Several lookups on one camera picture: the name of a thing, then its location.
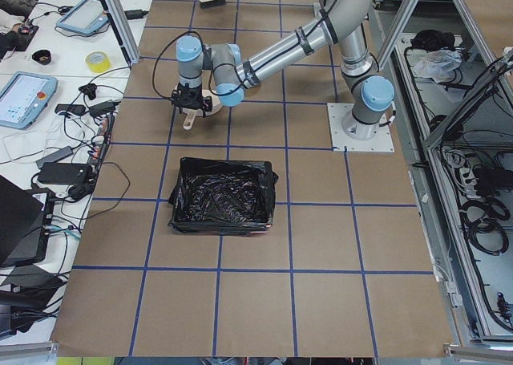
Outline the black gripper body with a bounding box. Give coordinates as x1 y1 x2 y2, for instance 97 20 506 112
174 83 203 109

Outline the beige plastic dustpan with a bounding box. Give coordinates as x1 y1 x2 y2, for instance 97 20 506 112
181 89 223 131

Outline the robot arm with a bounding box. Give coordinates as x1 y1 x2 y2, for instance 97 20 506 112
168 0 394 141

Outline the pink bin with black bag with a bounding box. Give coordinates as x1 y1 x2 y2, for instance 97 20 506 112
168 157 279 236

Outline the yellow tape roll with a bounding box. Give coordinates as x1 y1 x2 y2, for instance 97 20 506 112
85 51 111 74

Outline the blue teach pendant tablet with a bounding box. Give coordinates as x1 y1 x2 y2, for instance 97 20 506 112
55 0 109 37

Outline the black power adapter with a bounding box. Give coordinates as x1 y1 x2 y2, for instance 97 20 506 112
38 162 92 185

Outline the black small bowl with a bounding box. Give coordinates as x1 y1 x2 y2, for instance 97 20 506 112
31 49 52 66

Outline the black laptop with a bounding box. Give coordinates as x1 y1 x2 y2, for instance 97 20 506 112
1 177 55 268

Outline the aluminium frame post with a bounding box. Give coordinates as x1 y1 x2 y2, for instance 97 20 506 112
100 0 140 67

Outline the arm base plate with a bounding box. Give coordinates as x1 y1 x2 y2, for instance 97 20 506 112
327 103 394 153

